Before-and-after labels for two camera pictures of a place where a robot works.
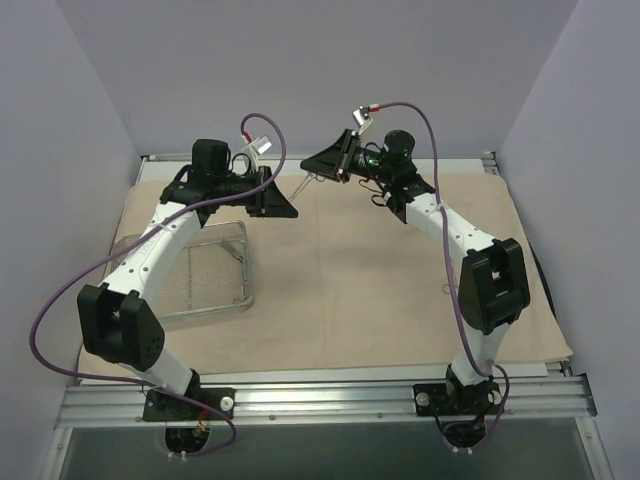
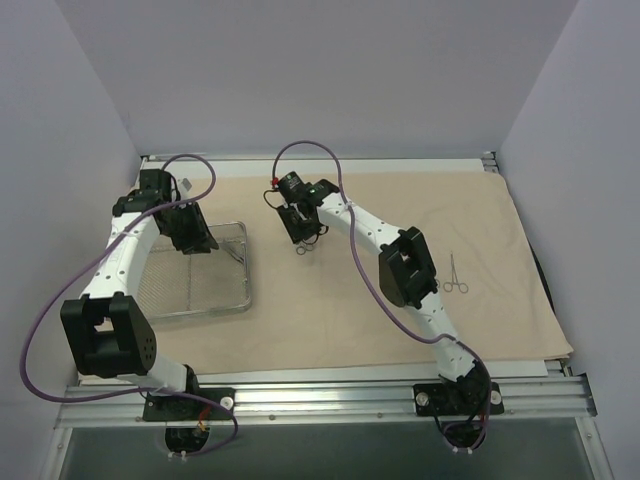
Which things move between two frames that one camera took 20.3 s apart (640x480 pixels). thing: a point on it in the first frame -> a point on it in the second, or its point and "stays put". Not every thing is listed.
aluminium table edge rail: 489,163 stays put
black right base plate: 444,399 stays put
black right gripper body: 347,156 -> 295,223
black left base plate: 158,406 stays put
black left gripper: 261,191 -> 187,226
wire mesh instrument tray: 214,276 stays put
